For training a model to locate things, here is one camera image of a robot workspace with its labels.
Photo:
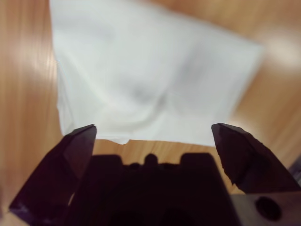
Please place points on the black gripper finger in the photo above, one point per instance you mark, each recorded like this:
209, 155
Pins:
247, 160
54, 179

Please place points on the white t-shirt with black logo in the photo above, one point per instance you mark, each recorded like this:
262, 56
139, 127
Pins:
141, 70

